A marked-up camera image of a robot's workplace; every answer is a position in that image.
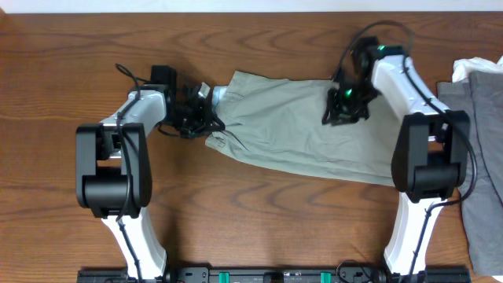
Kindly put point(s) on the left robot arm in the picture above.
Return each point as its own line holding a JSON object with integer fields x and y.
{"x": 113, "y": 175}

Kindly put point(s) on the white crumpled cloth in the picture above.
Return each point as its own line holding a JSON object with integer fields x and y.
{"x": 464, "y": 67}

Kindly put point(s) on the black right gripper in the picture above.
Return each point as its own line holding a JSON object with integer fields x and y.
{"x": 336, "y": 112}

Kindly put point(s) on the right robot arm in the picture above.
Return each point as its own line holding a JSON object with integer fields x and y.
{"x": 431, "y": 152}

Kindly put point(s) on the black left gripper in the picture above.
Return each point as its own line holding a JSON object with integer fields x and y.
{"x": 205, "y": 112}

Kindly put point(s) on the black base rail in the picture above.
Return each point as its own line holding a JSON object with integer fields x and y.
{"x": 345, "y": 273}

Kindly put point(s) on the grey folded garment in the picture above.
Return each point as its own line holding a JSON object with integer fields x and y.
{"x": 480, "y": 96}

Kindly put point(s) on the khaki green shorts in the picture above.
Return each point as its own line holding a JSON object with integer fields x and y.
{"x": 276, "y": 124}

